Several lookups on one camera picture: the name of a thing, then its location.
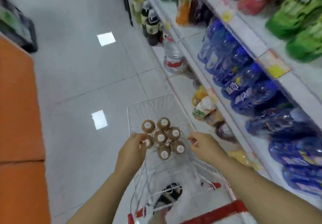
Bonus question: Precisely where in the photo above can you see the person's left black sandal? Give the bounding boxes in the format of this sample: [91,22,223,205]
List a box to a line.
[153,183,183,212]

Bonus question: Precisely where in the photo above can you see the white green-label juice bottle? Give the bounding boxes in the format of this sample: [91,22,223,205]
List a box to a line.
[192,96,217,121]

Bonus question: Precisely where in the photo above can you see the black low display stand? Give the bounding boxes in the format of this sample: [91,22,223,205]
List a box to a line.
[0,0,38,53]

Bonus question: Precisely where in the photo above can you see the store shelving unit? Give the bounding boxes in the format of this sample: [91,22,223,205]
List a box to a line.
[118,0,322,212]

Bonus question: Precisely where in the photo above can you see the bright green drink bottle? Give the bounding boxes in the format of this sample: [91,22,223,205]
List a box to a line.
[285,20,322,62]
[265,0,322,40]

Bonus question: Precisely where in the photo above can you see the person's left forearm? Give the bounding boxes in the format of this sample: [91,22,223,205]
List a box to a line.
[66,171,141,224]

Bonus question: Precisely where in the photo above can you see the person's right hand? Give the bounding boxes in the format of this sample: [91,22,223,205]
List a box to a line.
[187,130,228,168]

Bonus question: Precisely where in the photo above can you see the yellow juice bottle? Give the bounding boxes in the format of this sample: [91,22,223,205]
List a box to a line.
[192,85,208,106]

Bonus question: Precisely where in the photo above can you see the dark drink bottle white cap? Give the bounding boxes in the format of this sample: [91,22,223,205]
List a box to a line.
[147,9,161,46]
[140,2,151,38]

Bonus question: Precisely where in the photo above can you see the person's left hand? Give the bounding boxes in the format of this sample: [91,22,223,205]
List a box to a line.
[114,132,149,179]

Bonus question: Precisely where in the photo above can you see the person's left leg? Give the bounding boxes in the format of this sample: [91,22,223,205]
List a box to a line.
[152,205,174,224]

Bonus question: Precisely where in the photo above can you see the purple juice bottle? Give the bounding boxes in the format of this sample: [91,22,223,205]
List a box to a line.
[215,122,237,143]

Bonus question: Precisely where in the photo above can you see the row of blue drink bottles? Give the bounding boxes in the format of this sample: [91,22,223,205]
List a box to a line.
[197,17,322,197]

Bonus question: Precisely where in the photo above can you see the dark green upright panel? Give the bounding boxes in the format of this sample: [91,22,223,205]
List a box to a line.
[120,0,134,27]

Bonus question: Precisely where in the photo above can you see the person's right forearm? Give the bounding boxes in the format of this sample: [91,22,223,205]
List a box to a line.
[219,156,322,224]

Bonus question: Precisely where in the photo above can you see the bunch of white-capped tan bottles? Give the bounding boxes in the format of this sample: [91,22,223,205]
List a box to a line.
[142,117,186,160]

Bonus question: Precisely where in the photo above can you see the red yellow price tag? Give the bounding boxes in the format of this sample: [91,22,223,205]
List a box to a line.
[209,88,219,104]
[248,152,263,170]
[256,49,291,78]
[215,0,236,23]

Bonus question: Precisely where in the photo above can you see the red-handled white wire cart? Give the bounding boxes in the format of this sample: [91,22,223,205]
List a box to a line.
[127,94,248,224]

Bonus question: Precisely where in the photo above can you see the orange panelled display rack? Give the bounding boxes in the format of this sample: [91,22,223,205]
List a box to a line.
[0,36,51,224]

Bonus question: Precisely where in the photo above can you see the large water bottle red label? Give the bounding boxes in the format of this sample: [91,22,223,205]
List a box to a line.
[163,34,186,74]

